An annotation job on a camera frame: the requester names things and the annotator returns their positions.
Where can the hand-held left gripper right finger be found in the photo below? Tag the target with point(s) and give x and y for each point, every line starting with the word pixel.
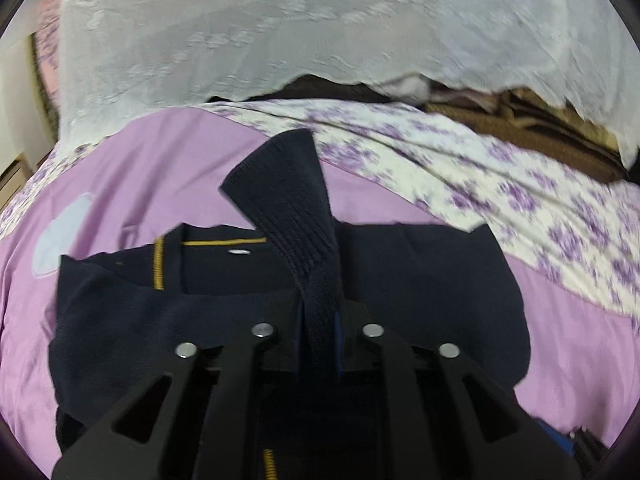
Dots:
pixel 357 327

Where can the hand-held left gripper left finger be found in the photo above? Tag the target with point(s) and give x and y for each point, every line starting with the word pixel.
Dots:
pixel 280 325

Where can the navy knit cardigan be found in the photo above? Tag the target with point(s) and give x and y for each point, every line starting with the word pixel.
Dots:
pixel 430 280

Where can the purple floral bed sheet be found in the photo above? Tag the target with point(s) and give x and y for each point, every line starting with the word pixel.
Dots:
pixel 165 170

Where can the dark cloth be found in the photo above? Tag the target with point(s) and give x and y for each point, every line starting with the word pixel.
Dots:
pixel 325 89

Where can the blue black object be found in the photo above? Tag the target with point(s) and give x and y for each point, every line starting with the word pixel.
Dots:
pixel 575 440

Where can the brown blanket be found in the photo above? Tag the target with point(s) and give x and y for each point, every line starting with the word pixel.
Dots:
pixel 540 125

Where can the white lace curtain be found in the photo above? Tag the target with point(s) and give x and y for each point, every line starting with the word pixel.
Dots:
pixel 280 25

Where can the wooden furniture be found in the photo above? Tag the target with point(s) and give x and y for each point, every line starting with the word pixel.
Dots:
pixel 17 125

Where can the pink patterned cloth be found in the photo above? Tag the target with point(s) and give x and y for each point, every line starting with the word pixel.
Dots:
pixel 47 40

